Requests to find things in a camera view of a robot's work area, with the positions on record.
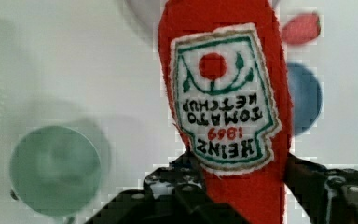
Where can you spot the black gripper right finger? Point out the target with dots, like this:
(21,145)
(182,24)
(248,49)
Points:
(329,196)

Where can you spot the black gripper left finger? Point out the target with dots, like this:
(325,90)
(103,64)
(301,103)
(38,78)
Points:
(175,194)

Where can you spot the red plush ketchup bottle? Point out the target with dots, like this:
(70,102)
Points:
(227,88)

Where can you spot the blue bowl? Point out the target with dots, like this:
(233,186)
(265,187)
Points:
(306,93)

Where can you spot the green round cup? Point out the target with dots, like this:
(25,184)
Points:
(55,170)

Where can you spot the pink strawberry on table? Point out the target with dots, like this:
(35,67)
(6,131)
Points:
(301,29)

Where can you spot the grey round plate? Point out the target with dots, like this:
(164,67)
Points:
(148,14)

